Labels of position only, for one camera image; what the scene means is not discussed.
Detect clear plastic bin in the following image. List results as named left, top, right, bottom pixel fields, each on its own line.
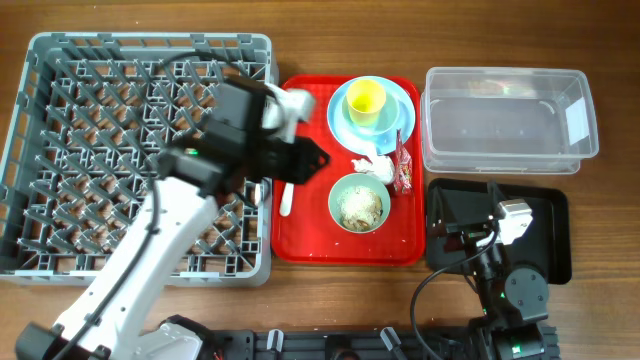
left=421, top=67, right=599, bottom=175

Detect light blue plate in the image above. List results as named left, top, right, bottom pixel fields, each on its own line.
left=326, top=76, right=416, bottom=155

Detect green bowl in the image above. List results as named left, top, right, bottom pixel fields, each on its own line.
left=328, top=173, right=391, bottom=234

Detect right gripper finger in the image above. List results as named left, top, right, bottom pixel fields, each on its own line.
left=487, top=180, right=506, bottom=215
left=429, top=187, right=446, bottom=235

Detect yellow plastic cup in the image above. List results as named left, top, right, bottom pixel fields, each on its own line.
left=346, top=78, right=387, bottom=126

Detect red plastic tray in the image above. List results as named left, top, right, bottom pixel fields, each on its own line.
left=271, top=75, right=426, bottom=266

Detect black tray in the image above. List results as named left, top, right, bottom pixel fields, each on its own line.
left=426, top=178, right=572, bottom=285

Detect white napkin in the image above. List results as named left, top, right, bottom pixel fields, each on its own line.
left=351, top=156, right=395, bottom=185

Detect grey dishwasher rack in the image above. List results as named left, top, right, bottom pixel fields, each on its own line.
left=1, top=32, right=279, bottom=286

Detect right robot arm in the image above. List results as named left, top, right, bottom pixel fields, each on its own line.
left=433, top=183, right=549, bottom=359

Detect red snack wrapper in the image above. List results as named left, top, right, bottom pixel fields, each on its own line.
left=393, top=129, right=413, bottom=195

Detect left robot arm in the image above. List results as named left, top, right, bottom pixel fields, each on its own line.
left=15, top=75, right=329, bottom=359

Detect rice food scraps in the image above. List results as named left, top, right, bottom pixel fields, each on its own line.
left=338, top=186, right=383, bottom=232

